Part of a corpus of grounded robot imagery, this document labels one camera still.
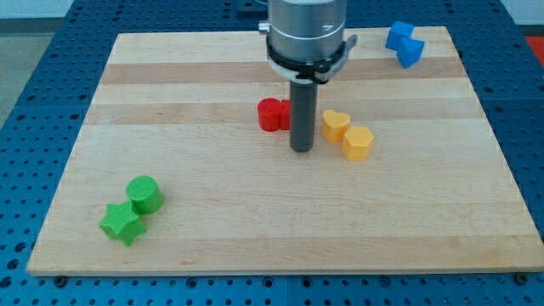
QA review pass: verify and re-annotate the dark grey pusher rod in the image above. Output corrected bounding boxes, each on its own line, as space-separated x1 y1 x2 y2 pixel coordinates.
290 82 317 152

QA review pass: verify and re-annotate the green cylinder block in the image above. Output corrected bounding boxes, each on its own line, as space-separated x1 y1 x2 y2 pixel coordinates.
126 175 164 214

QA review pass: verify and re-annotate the yellow heart block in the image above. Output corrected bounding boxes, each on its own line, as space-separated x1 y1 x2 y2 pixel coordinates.
321 110 351 144

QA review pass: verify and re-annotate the green star block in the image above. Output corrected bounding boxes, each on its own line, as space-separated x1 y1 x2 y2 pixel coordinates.
99 201 147 247

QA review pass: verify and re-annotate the blue cube block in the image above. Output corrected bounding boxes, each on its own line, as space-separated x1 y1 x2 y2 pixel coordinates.
385 20 415 51

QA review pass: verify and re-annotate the black white tool clamp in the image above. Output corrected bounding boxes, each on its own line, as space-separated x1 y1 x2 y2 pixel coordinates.
265 35 358 84

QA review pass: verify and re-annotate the blue pentagon block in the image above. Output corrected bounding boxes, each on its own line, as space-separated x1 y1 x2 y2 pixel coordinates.
396 37 425 69

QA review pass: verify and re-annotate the red cylinder block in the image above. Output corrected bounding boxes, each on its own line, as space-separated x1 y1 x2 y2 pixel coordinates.
257 98 283 132

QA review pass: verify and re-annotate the red block behind rod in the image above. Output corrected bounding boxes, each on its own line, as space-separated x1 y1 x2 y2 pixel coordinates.
280 99 291 130

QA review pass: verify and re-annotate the yellow hexagon block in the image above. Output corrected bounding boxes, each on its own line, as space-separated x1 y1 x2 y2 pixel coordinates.
342 126 374 162

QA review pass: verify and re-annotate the wooden board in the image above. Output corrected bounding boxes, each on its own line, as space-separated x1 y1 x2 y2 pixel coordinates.
27 26 543 276

